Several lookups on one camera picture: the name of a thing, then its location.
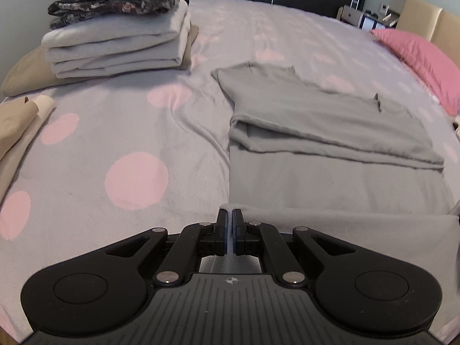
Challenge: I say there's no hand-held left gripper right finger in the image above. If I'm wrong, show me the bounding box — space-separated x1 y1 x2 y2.
232 208 357 286

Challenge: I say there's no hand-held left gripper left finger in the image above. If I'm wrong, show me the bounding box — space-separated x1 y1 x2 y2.
103 208 229 287

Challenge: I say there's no grey shirt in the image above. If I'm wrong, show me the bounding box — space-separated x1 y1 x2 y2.
211 62 460 295

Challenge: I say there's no lilac pink-dotted blanket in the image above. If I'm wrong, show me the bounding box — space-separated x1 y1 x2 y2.
0 0 460 345

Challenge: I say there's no stack of white folded towels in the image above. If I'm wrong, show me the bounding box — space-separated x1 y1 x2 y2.
41 0 192 79

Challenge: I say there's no folded beige garment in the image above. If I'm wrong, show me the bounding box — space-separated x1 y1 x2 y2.
0 94 58 202

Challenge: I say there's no white shelf unit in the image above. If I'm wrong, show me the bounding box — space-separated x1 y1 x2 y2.
337 3 400 31

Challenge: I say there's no folded beige blanket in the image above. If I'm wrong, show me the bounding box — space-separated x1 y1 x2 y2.
0 23 200 97

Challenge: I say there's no dark floral garment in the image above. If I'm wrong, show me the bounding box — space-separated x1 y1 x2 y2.
48 0 180 31

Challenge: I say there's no pink pillow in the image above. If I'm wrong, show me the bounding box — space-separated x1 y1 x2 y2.
370 29 460 116

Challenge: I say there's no beige headboard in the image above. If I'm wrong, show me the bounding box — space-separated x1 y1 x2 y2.
395 0 460 55

